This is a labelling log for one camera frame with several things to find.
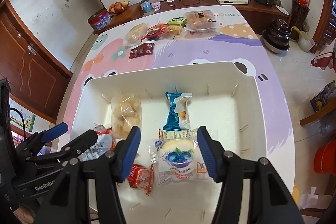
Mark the red snack packet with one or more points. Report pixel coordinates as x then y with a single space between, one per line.
139 176

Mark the blueberry print bun packet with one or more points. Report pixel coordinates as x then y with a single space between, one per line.
178 158

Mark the wooden television cabinet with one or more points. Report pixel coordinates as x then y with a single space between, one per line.
260 10

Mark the red round tin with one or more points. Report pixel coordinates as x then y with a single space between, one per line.
99 20

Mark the white plastic tray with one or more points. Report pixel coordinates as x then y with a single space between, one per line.
223 113

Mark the red plastic basin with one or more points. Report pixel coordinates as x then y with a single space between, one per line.
325 163

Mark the small yellow snack packet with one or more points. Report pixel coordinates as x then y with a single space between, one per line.
174 29

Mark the dark printed box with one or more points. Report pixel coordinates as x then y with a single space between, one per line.
321 99

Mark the brown wooden door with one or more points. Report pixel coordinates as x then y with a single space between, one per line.
31 64

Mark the wicker fruit bowl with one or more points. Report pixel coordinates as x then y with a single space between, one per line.
119 11

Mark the blue snow globe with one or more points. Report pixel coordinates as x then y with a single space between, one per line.
146 6

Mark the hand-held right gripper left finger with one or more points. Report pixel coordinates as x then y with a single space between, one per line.
130 153

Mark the teal snack packet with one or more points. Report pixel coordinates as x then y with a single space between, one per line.
172 116

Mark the red and white cloth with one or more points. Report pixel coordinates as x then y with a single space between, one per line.
324 58

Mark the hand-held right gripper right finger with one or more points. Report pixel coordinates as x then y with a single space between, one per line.
207 153

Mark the clear bag beige crispy snack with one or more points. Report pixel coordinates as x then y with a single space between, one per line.
135 33

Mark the person's left hand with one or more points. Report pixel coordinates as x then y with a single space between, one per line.
23 217

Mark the dark red patterned packet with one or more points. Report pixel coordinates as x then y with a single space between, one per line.
141 50

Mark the white bucket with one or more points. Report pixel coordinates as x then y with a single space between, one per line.
305 43

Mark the clear pack of brown cakes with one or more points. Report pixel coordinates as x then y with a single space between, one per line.
200 19

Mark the pile of fruit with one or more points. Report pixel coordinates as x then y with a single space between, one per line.
118 5

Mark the white paper sheet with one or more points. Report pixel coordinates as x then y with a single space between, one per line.
282 10

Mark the pink toy figure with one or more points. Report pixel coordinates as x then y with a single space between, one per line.
155 5

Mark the dark ceramic jar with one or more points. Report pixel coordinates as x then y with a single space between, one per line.
276 36

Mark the cartoon printed tablecloth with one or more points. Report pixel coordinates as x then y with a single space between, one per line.
183 50

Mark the green snack packet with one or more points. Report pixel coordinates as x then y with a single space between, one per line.
177 21

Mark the wicker basket with red lid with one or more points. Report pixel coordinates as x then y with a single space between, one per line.
300 11

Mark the silver white snack packet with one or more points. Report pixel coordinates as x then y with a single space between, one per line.
98 148

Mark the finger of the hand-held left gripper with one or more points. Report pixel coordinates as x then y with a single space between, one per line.
81 138
55 130

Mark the red label date packet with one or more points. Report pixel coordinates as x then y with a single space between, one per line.
153 34

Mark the clear bag of round puffs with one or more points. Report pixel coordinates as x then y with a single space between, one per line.
124 113

